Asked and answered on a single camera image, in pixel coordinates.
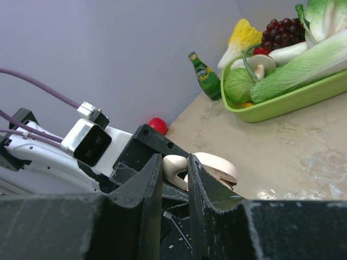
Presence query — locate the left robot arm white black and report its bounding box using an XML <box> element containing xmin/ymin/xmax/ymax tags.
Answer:
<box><xmin>1</xmin><ymin>113</ymin><xmax>192</xmax><ymax>259</ymax></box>

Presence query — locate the round green cabbage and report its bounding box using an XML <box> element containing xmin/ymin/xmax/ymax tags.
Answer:
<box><xmin>224</xmin><ymin>68</ymin><xmax>255</xmax><ymax>103</ymax></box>

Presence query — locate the beige mushroom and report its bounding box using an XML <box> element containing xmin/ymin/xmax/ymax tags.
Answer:
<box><xmin>246</xmin><ymin>54</ymin><xmax>276</xmax><ymax>81</ymax></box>

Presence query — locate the white radish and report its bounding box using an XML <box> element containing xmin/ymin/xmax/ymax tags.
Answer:
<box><xmin>246</xmin><ymin>42</ymin><xmax>308</xmax><ymax>67</ymax></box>

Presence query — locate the beige earbud charging case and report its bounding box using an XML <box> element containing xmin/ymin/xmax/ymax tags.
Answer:
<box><xmin>193</xmin><ymin>152</ymin><xmax>238</xmax><ymax>191</ymax></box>

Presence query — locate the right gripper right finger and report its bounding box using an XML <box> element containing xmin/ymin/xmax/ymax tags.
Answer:
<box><xmin>188</xmin><ymin>155</ymin><xmax>346</xmax><ymax>259</ymax></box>

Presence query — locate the long green napa cabbage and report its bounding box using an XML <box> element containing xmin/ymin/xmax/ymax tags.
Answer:
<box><xmin>250</xmin><ymin>30</ymin><xmax>346</xmax><ymax>103</ymax></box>

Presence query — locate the purple grapes bunch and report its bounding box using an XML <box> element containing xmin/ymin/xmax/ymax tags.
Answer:
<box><xmin>261</xmin><ymin>18</ymin><xmax>305</xmax><ymax>51</ymax></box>

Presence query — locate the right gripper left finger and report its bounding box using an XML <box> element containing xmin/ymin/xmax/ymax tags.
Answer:
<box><xmin>1</xmin><ymin>154</ymin><xmax>163</xmax><ymax>259</ymax></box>

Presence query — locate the yellow napa cabbage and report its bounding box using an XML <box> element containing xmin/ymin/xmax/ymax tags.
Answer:
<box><xmin>217</xmin><ymin>18</ymin><xmax>262</xmax><ymax>71</ymax></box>

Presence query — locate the green lettuce head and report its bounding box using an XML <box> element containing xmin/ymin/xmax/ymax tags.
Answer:
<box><xmin>295</xmin><ymin>0</ymin><xmax>346</xmax><ymax>48</ymax></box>

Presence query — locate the red chili pepper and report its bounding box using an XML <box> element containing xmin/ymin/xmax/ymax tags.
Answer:
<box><xmin>253</xmin><ymin>47</ymin><xmax>271</xmax><ymax>55</ymax></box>

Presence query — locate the green plastic basket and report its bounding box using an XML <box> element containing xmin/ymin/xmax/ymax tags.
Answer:
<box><xmin>220</xmin><ymin>61</ymin><xmax>346</xmax><ymax>123</ymax></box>

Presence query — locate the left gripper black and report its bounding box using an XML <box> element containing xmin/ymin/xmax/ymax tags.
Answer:
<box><xmin>110</xmin><ymin>124</ymin><xmax>190</xmax><ymax>259</ymax></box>

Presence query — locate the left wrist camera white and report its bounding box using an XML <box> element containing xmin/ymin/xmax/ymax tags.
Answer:
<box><xmin>60</xmin><ymin>101</ymin><xmax>133</xmax><ymax>177</ymax></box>

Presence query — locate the white earbud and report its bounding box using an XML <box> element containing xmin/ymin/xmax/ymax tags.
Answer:
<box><xmin>163</xmin><ymin>155</ymin><xmax>188</xmax><ymax>191</ymax></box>

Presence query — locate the green glass bottle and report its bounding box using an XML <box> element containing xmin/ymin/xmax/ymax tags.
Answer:
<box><xmin>188</xmin><ymin>51</ymin><xmax>222</xmax><ymax>101</ymax></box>

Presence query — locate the red tomato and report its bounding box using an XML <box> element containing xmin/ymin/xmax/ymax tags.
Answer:
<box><xmin>147</xmin><ymin>117</ymin><xmax>168</xmax><ymax>135</ymax></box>

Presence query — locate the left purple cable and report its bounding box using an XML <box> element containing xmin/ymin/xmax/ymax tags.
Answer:
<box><xmin>0</xmin><ymin>67</ymin><xmax>82</xmax><ymax>148</ymax></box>

